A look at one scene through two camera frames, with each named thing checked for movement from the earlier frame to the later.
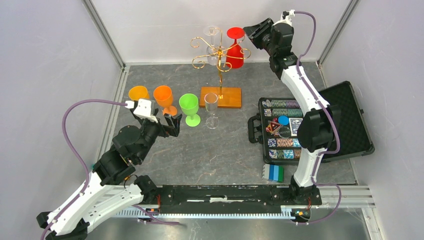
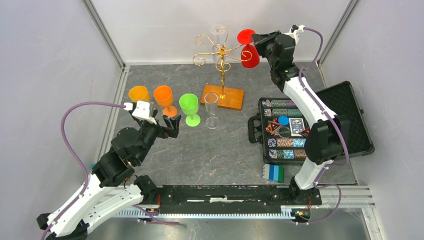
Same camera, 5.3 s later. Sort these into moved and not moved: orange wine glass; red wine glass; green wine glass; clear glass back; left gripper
Moved: clear glass back; red wine glass
Not moved: orange wine glass; green wine glass; left gripper
